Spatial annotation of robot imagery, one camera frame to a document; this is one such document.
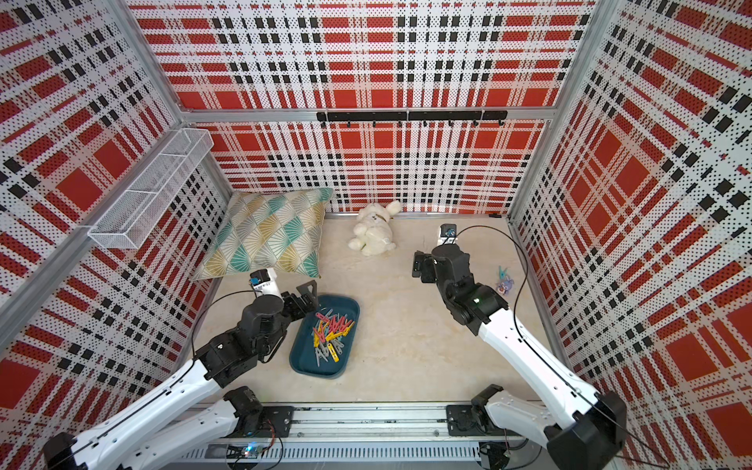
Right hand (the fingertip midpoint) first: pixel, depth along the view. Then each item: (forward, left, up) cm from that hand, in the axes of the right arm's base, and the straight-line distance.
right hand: (438, 253), depth 76 cm
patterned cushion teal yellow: (+19, +54, -10) cm, 58 cm away
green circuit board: (-41, +47, -24) cm, 67 cm away
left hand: (-7, +35, -5) cm, 36 cm away
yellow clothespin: (-18, +30, -24) cm, 43 cm away
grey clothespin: (-18, +33, -25) cm, 45 cm away
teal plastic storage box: (-18, +39, -25) cm, 50 cm away
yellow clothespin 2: (-11, +27, -25) cm, 38 cm away
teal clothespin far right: (+12, -27, -28) cm, 40 cm away
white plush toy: (+23, +19, -17) cm, 34 cm away
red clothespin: (-10, +30, -22) cm, 39 cm away
